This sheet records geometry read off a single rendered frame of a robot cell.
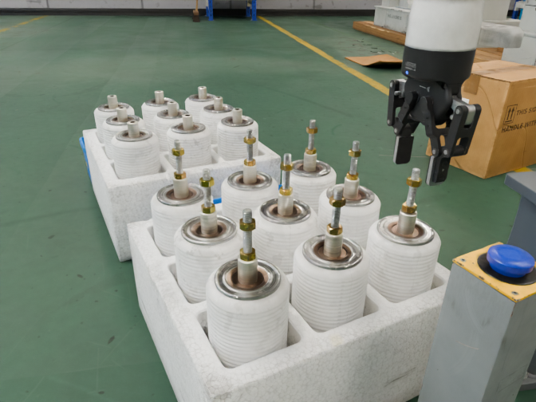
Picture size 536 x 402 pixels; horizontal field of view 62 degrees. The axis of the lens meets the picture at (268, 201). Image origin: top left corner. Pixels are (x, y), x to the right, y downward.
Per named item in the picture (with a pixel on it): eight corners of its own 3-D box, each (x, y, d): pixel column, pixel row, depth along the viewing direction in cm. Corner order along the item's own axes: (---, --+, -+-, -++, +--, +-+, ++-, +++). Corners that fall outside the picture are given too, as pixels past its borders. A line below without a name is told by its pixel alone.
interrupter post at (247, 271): (247, 272, 52) (247, 248, 50) (262, 280, 51) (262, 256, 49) (232, 281, 50) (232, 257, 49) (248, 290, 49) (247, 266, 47)
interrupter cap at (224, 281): (246, 254, 55) (246, 250, 55) (294, 279, 51) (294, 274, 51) (200, 281, 50) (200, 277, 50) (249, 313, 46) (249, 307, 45)
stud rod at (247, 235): (249, 265, 50) (248, 206, 47) (254, 269, 50) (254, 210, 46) (241, 268, 50) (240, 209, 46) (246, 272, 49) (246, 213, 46)
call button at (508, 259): (501, 255, 45) (506, 238, 44) (538, 277, 42) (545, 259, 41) (474, 266, 43) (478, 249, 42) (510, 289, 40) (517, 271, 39)
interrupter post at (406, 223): (416, 236, 60) (421, 215, 58) (400, 238, 59) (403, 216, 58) (409, 227, 62) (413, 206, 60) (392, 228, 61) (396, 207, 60)
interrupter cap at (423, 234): (444, 246, 58) (445, 241, 57) (389, 250, 57) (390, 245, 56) (418, 217, 64) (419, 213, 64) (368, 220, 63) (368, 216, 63)
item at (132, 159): (159, 199, 107) (151, 126, 99) (170, 216, 99) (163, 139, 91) (118, 206, 103) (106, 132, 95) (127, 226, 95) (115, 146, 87)
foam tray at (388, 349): (313, 253, 100) (318, 180, 91) (450, 379, 69) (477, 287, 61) (139, 305, 83) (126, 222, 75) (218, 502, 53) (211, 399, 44)
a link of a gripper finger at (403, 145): (414, 135, 57) (409, 163, 59) (411, 134, 58) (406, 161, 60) (400, 138, 57) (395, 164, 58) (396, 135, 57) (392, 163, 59)
